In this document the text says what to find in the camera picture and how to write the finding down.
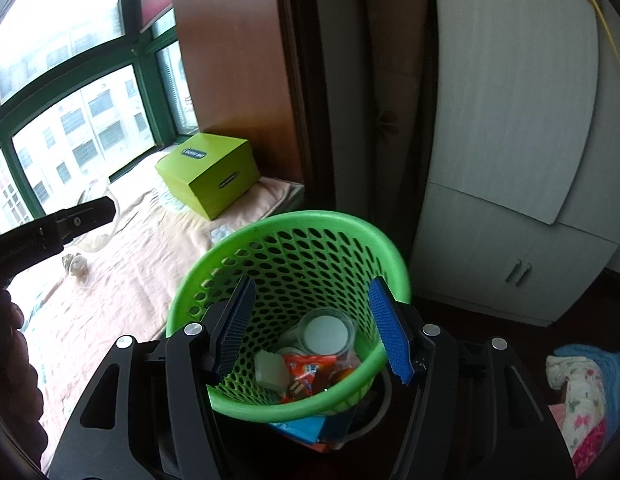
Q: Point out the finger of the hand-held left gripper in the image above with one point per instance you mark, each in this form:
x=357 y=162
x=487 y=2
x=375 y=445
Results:
x=87 y=217

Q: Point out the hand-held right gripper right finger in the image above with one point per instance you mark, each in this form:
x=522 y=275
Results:
x=390 y=340

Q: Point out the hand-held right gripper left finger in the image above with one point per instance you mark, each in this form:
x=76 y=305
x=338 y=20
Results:
x=235 y=325

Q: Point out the orange wrapper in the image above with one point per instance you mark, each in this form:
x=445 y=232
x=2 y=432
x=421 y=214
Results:
x=346 y=375

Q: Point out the white plastic cup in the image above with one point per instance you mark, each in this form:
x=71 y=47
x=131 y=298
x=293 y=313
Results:
x=270 y=369

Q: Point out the clear round lid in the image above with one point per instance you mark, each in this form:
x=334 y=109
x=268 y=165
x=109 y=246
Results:
x=326 y=332

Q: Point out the red snack packet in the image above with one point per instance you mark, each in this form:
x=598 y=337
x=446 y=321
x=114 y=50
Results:
x=305 y=375

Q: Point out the green mesh plastic basket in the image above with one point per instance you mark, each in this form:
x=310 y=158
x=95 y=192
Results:
x=290 y=230

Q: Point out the person's left hand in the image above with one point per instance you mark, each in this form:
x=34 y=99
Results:
x=7 y=320

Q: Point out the beige crumpled paper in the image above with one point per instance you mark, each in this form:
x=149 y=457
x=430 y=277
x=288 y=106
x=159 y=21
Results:
x=75 y=265

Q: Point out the blue and orange box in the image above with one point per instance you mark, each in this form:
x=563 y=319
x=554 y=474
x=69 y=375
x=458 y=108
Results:
x=302 y=427

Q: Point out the white wardrobe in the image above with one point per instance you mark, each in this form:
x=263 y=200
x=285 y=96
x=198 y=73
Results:
x=490 y=260

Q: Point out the lime green cardboard box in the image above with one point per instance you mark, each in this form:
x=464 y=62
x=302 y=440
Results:
x=215 y=180

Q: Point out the floral cloth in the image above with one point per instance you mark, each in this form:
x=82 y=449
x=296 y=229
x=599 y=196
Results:
x=582 y=410

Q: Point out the brown wooden side panel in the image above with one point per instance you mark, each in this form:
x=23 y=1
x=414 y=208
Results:
x=230 y=60

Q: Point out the white leaning board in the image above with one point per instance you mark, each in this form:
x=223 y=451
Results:
x=515 y=85

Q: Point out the green window frame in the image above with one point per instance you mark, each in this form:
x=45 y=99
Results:
x=145 y=90

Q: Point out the dark wooden door frame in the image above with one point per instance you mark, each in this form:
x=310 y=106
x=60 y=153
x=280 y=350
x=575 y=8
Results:
x=370 y=110

